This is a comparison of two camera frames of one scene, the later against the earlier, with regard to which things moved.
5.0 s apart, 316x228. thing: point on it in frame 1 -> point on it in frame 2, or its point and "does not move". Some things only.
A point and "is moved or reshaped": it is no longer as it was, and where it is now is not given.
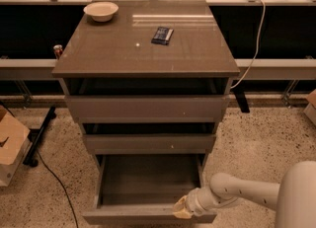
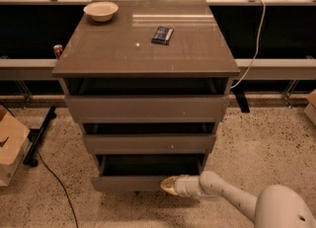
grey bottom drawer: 142,189 is moved or reshaped
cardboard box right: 310,111 does not move
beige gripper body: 193,203 -> 182,186
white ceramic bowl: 101,11 does not move
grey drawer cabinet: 149,87 does not move
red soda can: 58,48 does not move
